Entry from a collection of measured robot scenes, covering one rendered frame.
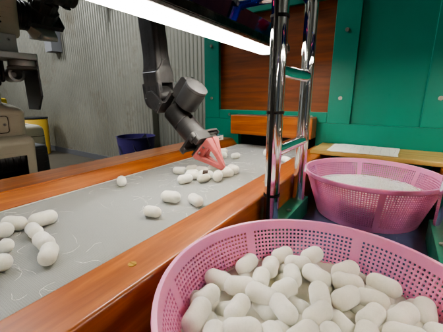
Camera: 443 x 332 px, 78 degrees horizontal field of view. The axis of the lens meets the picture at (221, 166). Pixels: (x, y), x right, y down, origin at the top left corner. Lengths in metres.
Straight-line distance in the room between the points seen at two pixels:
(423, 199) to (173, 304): 0.46
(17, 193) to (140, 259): 0.35
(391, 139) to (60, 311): 0.88
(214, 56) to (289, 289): 0.98
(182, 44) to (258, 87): 2.14
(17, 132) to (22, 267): 0.74
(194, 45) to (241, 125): 2.09
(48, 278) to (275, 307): 0.23
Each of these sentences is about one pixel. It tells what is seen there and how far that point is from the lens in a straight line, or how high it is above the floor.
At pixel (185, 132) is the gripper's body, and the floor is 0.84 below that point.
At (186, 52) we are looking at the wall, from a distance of 3.08.
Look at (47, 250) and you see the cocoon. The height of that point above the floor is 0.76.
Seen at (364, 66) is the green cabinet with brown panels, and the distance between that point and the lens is 0.96.
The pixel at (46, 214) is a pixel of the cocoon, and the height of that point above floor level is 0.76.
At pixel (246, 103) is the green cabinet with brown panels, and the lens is 1.08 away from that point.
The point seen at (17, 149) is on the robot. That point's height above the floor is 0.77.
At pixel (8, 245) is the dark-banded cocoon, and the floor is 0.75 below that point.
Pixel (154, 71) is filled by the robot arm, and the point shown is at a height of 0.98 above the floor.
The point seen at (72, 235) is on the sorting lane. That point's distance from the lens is 0.43.
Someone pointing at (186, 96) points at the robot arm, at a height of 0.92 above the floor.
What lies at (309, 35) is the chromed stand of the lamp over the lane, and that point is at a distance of 0.56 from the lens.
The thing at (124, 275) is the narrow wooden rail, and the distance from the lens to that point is 0.28.
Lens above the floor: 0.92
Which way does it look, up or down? 14 degrees down
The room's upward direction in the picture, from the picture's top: straight up
